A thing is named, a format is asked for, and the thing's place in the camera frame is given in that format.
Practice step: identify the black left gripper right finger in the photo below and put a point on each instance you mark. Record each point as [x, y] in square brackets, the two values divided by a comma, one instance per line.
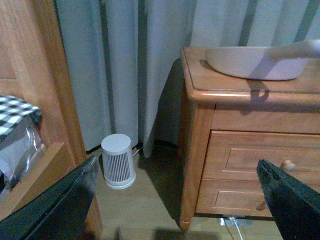
[294, 206]

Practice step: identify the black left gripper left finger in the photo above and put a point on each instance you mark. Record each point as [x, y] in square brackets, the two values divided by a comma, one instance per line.
[59, 212]

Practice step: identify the beige plastic dustpan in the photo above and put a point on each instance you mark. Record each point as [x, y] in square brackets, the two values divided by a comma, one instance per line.
[266, 63]

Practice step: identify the lower wooden drawer knob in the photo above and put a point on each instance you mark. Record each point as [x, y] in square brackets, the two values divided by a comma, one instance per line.
[262, 206]

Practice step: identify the round wooden drawer knob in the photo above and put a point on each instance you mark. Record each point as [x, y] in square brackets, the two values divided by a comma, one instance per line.
[288, 166]

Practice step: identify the white cylindrical air purifier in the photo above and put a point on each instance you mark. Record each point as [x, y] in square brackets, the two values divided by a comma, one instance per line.
[118, 163]

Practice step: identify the plastic wrapped mattress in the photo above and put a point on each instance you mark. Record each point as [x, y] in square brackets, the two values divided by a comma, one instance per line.
[19, 152]

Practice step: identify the wooden nightstand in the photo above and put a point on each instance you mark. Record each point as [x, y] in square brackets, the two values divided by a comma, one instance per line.
[228, 124]

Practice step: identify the black white checkered bedsheet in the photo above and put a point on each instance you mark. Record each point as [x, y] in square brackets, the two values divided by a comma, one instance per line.
[12, 111]

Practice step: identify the grey curtain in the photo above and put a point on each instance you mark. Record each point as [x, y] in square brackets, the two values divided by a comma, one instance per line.
[123, 56]

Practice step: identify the wooden bed frame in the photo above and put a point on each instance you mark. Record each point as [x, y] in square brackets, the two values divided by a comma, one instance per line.
[33, 67]

